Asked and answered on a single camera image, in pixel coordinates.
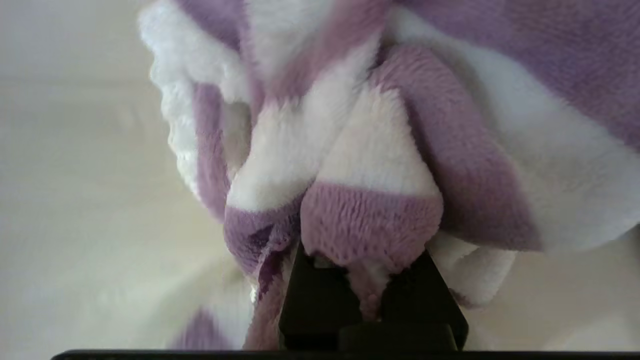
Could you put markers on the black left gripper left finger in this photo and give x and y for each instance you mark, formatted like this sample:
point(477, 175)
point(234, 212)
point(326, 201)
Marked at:
point(315, 305)

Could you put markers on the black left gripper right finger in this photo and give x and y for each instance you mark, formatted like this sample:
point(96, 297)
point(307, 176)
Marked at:
point(425, 300)

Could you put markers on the purple white striped towel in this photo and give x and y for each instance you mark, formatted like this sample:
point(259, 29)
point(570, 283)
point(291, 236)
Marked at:
point(375, 150)

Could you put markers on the beige ceramic sink basin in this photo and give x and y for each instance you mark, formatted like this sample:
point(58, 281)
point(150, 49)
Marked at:
point(75, 200)

